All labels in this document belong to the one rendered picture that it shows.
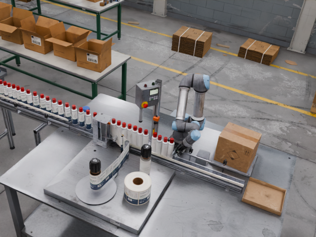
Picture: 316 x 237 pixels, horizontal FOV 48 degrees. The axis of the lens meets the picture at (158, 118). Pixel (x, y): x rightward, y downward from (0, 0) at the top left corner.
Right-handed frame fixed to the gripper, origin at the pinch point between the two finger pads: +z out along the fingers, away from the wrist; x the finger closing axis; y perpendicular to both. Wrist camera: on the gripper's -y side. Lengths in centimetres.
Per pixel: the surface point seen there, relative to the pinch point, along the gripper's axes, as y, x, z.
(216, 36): -493, -41, 128
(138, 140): 3.0, -29.7, 12.0
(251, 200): 9, 67, -26
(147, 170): 30.9, -9.9, 2.6
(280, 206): 4, 85, -37
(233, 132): -30, 25, -36
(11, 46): -108, -236, 151
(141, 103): 1, -48, -19
